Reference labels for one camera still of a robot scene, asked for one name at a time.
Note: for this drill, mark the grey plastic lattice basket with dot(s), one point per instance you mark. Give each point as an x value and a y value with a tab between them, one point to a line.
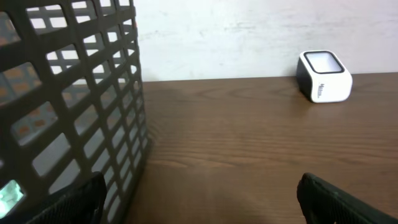
88	113

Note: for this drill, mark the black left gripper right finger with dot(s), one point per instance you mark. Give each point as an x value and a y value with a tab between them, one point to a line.
322	203

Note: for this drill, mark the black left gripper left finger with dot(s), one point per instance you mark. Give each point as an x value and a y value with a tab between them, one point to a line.
76	203

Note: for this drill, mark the orange Kleenex tissue pack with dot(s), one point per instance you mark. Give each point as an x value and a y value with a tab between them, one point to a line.
18	81

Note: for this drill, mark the teal flushable wipes packet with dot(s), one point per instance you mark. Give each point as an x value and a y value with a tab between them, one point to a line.
11	195

